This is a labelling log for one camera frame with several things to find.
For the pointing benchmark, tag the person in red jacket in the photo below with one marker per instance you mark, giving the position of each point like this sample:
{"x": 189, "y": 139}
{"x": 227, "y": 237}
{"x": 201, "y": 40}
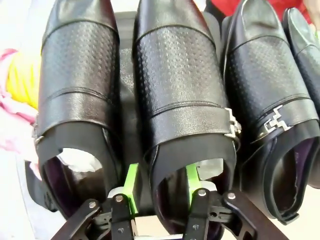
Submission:
{"x": 221, "y": 3}

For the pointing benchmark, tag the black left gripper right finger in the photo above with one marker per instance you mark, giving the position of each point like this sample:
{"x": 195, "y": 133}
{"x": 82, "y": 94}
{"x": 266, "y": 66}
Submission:
{"x": 193, "y": 182}

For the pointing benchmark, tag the yellow fabric item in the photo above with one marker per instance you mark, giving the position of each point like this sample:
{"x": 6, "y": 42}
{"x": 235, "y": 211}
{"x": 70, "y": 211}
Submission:
{"x": 21, "y": 80}

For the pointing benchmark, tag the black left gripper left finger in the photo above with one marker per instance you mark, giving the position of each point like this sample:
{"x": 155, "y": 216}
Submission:
{"x": 131, "y": 190}

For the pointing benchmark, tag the white crumpled paper stuffing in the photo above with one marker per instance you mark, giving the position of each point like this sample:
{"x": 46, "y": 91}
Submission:
{"x": 80, "y": 160}
{"x": 212, "y": 168}

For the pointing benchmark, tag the pink fabric item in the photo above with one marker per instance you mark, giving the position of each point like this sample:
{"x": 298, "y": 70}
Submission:
{"x": 17, "y": 117}

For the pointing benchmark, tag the black leather buckle shoe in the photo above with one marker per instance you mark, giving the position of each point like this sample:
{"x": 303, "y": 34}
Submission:
{"x": 307, "y": 62}
{"x": 80, "y": 75}
{"x": 175, "y": 87}
{"x": 265, "y": 82}

